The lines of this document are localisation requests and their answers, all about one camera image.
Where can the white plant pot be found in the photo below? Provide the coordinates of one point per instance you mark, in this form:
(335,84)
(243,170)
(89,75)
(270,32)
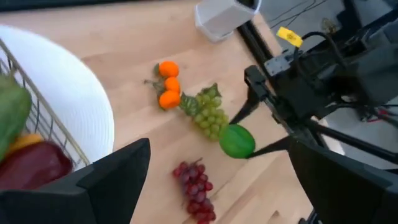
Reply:
(224,18)

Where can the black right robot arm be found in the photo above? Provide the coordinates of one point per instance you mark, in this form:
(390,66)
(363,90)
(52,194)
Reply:
(379,71)

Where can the small green lime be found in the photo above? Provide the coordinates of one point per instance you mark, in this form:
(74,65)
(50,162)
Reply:
(236,141)

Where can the green cucumber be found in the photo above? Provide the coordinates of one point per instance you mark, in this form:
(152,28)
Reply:
(12,112)

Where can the green grape bunch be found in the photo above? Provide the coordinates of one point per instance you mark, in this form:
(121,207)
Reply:
(210,118)

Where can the dark purple-red fruit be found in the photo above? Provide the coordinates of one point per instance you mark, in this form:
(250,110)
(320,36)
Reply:
(34,165)

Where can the red grape bunch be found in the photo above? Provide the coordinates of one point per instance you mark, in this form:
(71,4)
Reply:
(194,186)

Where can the white round placemat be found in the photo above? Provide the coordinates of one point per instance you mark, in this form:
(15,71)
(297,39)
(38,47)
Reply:
(71,93)

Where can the yellow banana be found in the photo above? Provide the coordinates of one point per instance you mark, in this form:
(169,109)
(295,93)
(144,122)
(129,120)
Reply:
(25,140)

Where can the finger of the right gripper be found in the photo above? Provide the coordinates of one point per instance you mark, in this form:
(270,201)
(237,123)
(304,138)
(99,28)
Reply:
(247,107)
(273,147)

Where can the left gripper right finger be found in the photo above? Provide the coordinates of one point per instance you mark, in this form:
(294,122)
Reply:
(348,199)

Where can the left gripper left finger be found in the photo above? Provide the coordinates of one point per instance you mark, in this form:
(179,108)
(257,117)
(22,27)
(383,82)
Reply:
(93,199)

